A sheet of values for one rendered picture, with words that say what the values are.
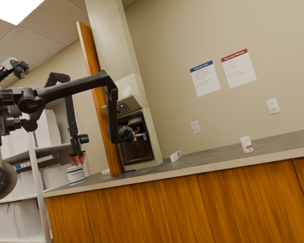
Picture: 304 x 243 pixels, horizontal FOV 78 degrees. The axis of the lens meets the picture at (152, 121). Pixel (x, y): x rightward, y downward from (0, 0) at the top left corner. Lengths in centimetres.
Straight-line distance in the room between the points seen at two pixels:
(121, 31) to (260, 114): 134
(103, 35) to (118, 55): 26
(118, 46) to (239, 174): 134
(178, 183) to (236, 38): 130
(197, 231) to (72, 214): 100
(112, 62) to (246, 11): 120
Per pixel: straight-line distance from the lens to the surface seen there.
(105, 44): 184
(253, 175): 108
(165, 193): 121
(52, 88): 97
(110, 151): 164
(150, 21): 220
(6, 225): 288
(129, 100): 147
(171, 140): 187
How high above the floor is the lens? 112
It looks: 6 degrees up
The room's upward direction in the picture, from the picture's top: 14 degrees counter-clockwise
